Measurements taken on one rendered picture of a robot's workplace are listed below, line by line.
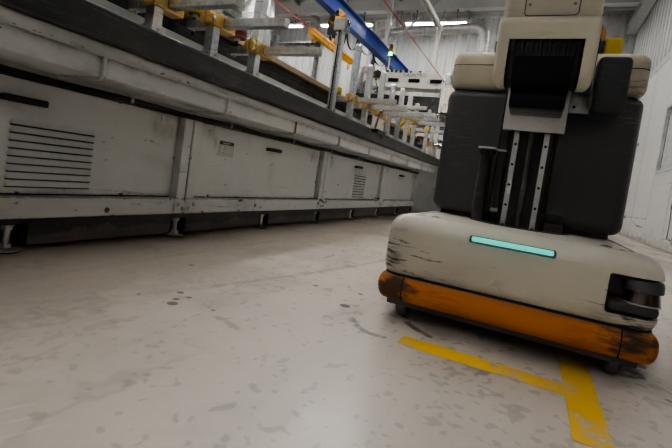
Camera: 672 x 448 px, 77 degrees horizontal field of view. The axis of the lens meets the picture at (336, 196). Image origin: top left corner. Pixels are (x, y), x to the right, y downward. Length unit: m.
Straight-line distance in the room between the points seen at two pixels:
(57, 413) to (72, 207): 0.96
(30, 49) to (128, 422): 0.90
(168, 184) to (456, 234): 1.20
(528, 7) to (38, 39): 1.19
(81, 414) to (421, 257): 0.77
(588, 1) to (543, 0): 0.10
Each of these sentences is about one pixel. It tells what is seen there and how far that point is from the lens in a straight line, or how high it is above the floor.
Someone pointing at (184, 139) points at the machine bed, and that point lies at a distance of 1.85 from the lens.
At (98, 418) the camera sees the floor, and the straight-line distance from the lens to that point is 0.70.
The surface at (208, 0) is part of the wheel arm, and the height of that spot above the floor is 0.80.
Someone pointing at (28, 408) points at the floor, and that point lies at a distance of 0.74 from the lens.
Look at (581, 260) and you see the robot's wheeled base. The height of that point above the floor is 0.25.
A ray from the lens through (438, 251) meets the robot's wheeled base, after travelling 1.10.
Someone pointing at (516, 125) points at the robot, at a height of 0.57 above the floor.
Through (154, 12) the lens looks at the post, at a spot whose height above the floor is 0.76.
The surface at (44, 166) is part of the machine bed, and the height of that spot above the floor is 0.25.
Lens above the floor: 0.36
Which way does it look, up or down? 3 degrees down
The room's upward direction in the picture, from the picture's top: 8 degrees clockwise
